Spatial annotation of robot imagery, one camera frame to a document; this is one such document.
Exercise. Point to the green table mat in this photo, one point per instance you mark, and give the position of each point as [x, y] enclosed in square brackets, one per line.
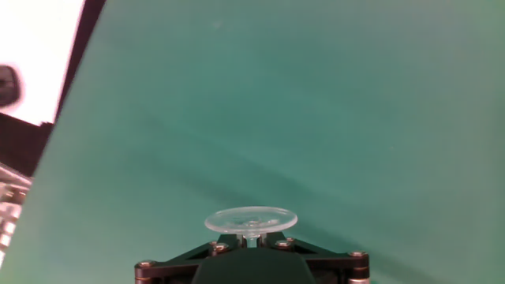
[315, 118]

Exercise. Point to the clear wine glass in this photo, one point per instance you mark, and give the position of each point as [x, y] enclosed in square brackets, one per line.
[250, 221]

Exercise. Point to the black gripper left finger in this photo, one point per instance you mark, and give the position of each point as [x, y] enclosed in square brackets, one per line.
[173, 267]

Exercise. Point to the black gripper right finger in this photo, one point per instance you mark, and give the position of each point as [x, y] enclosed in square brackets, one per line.
[335, 267]

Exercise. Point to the black computer mouse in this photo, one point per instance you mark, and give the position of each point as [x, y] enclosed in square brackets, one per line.
[7, 87]

